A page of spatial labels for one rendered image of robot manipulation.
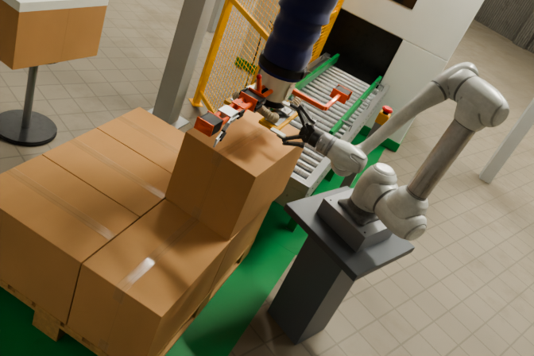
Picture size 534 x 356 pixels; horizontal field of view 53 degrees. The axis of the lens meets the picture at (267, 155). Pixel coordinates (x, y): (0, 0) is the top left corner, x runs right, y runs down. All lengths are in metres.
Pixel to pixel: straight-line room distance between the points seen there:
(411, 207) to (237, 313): 1.20
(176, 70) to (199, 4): 0.54
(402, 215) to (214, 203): 0.86
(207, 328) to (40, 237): 1.03
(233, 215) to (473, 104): 1.15
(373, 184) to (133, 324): 1.19
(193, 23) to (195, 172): 1.62
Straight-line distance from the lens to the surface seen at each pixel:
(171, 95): 4.14
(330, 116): 4.20
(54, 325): 2.66
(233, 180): 2.42
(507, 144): 5.79
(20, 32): 3.20
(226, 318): 3.01
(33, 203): 2.52
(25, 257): 2.53
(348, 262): 2.48
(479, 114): 2.22
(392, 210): 2.40
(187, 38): 3.94
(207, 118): 1.99
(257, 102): 2.26
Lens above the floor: 2.23
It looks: 31 degrees down
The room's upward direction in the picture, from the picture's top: 24 degrees clockwise
